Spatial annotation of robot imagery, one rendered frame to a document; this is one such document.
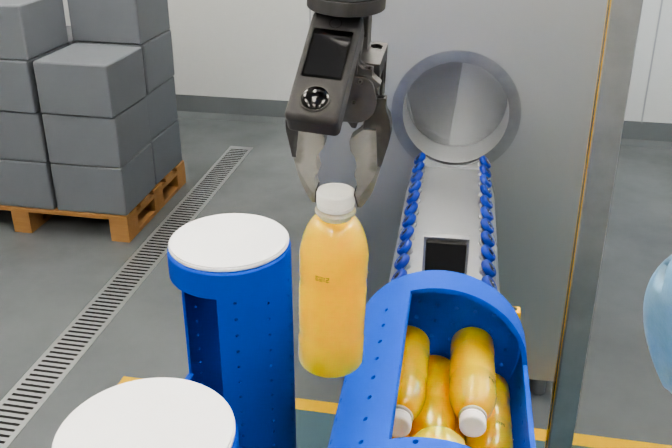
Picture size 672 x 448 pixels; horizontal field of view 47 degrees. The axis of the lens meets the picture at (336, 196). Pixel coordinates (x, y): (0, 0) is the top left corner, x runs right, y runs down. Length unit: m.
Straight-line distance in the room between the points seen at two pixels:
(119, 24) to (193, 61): 1.77
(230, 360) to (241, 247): 0.26
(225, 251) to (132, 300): 1.91
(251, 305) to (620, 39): 0.96
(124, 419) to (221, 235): 0.64
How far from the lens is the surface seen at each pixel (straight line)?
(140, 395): 1.37
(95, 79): 3.88
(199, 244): 1.80
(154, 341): 3.35
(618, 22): 1.73
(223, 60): 5.84
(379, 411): 1.02
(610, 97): 1.77
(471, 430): 1.18
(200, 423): 1.29
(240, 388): 1.87
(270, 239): 1.80
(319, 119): 0.65
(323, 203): 0.76
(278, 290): 1.78
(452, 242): 1.72
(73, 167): 4.12
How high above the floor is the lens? 1.87
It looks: 24 degrees down
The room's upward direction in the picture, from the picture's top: straight up
